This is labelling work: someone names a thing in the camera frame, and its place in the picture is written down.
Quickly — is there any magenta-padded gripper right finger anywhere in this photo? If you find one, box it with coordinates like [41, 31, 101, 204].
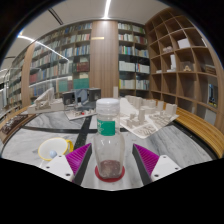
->
[131, 143, 184, 186]

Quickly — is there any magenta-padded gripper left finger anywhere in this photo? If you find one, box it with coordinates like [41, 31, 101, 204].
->
[40, 142, 93, 186]

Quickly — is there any clear plastic bottle green label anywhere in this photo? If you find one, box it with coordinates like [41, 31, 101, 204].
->
[93, 97, 126, 181]

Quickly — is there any white cup yellow rim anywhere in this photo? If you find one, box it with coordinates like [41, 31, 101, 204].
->
[37, 137, 74, 162]

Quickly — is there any flat round red coaster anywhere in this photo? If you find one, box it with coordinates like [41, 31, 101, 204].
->
[94, 164, 126, 183]

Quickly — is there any white city block model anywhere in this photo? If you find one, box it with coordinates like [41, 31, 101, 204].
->
[113, 94, 180, 139]

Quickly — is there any dark grey architectural model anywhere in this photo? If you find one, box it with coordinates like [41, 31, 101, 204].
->
[62, 87, 102, 121]

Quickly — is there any curved wooden slatted bench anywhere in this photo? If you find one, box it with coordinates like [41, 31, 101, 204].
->
[173, 106, 224, 159]

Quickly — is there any beige architectural building model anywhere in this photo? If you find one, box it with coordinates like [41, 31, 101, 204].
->
[27, 87, 66, 115]

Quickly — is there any tall bookshelf with books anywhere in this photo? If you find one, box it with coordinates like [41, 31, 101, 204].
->
[29, 22, 93, 98]
[117, 21, 152, 99]
[4, 49, 28, 108]

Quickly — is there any wooden cubby shelf unit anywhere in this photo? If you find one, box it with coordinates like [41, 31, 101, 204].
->
[144, 7, 224, 131]

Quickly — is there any ceiling light strip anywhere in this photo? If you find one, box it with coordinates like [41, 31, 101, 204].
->
[103, 0, 113, 19]

